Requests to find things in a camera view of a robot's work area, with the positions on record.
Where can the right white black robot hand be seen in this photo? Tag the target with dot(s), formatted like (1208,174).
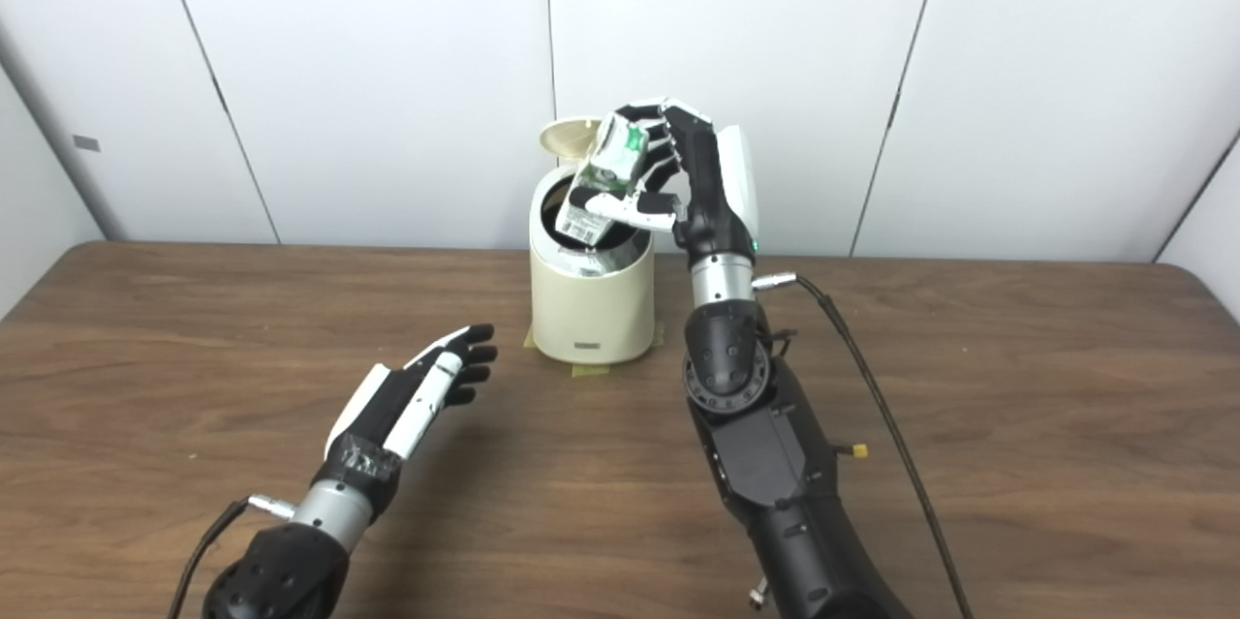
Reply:
(712,183)

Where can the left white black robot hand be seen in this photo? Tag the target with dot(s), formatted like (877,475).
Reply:
(402,406)

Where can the green white milk carton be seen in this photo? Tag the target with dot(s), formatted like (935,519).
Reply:
(605,169)

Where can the cream round bin lid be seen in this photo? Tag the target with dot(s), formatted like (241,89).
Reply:
(570,139)

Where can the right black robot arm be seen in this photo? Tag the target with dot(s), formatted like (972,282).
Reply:
(765,445)

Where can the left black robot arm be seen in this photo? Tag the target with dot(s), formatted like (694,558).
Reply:
(291,561)

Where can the cream-colored bin body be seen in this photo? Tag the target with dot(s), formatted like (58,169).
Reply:
(591,309)

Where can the small gray wall tag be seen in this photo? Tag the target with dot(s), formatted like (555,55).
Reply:
(86,143)

